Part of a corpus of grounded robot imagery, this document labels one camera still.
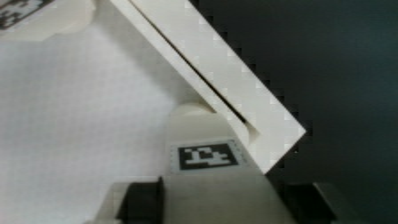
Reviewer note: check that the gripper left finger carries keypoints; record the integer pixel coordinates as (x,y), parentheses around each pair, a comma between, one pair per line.
(133,203)

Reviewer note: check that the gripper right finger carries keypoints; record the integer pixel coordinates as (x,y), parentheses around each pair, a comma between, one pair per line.
(316,204)

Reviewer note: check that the white desk top tray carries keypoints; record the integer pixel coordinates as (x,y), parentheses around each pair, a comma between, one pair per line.
(91,87)

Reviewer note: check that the white leg with tag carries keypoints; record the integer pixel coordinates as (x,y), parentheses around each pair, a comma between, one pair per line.
(37,18)

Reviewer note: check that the white U-shaped frame fence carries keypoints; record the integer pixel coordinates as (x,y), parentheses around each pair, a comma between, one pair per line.
(274,127)

